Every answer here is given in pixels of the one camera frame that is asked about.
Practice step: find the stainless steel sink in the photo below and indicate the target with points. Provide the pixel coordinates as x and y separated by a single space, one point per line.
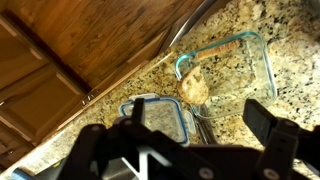
115 170

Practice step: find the blue rimmed container lid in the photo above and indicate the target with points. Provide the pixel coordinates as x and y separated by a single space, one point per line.
163 116

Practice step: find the wooden drawer cabinet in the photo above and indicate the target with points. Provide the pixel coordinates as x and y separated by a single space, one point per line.
110 83

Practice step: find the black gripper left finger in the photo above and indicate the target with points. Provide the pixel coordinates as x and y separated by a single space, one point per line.
100 150

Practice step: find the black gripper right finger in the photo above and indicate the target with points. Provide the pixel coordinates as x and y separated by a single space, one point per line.
283 143

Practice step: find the glass container with teal rim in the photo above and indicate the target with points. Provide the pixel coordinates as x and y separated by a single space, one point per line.
240 83

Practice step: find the toasted bread slice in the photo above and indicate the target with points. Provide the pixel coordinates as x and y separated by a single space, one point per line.
193 90

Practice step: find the wooden lower cabinet with doors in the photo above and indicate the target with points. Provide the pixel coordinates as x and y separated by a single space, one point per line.
40 96

